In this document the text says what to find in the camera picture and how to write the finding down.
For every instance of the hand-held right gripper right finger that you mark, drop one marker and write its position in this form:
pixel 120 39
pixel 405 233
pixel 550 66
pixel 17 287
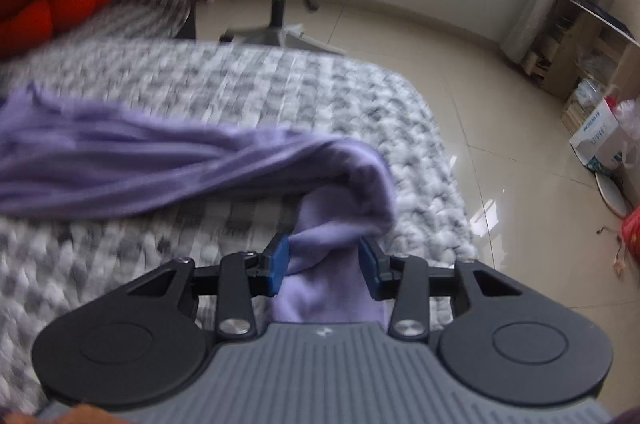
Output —
pixel 367 264

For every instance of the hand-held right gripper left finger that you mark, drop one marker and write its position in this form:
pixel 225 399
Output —
pixel 279 266

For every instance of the lilac pants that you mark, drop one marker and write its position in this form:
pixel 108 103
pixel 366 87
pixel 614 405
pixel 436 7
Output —
pixel 150 163

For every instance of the grey checked quilt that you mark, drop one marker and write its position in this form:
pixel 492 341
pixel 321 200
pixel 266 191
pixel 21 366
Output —
pixel 300 88

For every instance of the white oval board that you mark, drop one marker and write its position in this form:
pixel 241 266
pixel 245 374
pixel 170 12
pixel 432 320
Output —
pixel 612 194

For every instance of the white paper bag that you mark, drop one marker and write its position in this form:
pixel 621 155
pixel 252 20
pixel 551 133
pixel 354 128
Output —
pixel 597 133

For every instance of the red bag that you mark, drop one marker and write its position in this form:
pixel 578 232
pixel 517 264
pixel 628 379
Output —
pixel 632 231

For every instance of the clear plastic bag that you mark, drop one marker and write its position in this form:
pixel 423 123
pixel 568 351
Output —
pixel 627 116

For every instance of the wooden shelf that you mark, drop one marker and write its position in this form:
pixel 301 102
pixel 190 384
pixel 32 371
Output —
pixel 585 38

